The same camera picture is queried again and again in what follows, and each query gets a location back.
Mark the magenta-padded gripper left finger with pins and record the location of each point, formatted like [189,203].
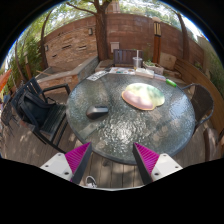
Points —
[58,165]

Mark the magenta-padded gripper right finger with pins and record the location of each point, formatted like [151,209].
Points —
[163,166]

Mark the dark grey computer mouse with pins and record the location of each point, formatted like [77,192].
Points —
[97,112]

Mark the pastel blob-shaped mouse pad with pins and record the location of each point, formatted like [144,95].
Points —
[143,96]

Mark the black slatted patio chair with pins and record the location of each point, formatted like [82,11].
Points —
[55,116]

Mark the black backpack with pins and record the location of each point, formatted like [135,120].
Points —
[33,108]

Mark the dark wicker armchair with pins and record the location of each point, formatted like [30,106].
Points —
[202,101]

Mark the thin pale blue booklet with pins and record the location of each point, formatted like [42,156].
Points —
[160,77]

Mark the curved wooden bench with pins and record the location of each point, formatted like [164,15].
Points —
[200,83]

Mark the thick white book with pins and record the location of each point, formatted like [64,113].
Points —
[144,72]

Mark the black and white printed paper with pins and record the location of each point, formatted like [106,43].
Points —
[97,76]

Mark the stone brick raised basin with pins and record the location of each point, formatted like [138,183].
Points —
[81,70]

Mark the orange patio umbrella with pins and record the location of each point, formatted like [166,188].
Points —
[4,80]

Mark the beige stone slab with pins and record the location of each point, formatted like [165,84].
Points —
[167,60]

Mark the clear plastic cup with straw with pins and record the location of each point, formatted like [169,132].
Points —
[137,62]

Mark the dark wooden slatted chair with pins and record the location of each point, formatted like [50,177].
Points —
[124,57]

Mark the thin dark-trunked tree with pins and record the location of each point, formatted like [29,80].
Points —
[43,46]

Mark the slender leaning tree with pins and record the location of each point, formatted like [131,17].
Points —
[184,36]

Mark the large forked tree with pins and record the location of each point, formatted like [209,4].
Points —
[101,36]

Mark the black wall lamp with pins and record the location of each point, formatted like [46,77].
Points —
[90,31]
[46,47]

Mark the wooden garden lamp post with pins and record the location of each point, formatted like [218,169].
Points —
[156,43]

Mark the beige wall utility box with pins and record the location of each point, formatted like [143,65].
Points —
[114,46]

